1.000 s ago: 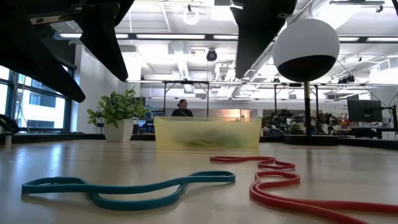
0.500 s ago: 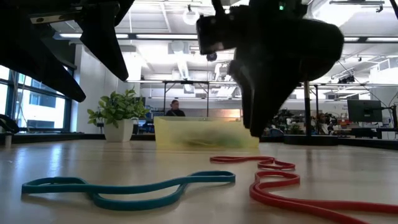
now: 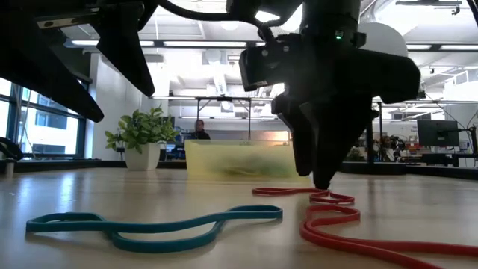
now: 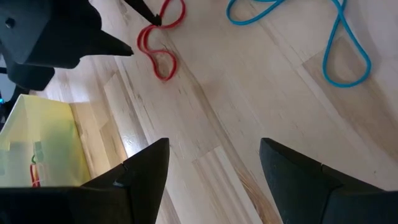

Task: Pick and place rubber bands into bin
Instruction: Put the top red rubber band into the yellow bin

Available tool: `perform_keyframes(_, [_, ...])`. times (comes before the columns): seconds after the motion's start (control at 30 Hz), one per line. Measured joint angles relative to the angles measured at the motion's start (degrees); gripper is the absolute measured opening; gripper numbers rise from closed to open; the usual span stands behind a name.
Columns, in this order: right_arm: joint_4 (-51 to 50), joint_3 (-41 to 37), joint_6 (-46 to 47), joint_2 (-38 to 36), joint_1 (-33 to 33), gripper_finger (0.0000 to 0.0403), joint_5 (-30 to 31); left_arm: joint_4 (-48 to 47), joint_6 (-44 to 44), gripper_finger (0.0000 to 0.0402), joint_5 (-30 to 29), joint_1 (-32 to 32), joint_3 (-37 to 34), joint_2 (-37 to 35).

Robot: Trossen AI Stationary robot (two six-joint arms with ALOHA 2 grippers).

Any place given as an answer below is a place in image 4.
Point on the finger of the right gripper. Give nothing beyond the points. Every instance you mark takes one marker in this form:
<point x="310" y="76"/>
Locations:
<point x="109" y="48"/>
<point x="146" y="11"/>

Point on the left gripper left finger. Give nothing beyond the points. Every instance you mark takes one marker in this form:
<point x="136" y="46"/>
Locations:
<point x="124" y="199"/>

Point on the blue rubber band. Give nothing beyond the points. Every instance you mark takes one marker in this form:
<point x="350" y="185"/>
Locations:
<point x="343" y="85"/>

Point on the yellow translucent plastic bin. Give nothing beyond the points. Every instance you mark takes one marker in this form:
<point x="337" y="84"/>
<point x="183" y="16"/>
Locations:
<point x="53" y="124"/>

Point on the long red rubber band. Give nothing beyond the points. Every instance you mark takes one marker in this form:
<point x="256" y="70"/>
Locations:
<point x="34" y="177"/>

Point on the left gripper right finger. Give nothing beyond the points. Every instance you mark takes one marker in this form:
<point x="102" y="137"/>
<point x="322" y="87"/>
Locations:
<point x="311" y="196"/>

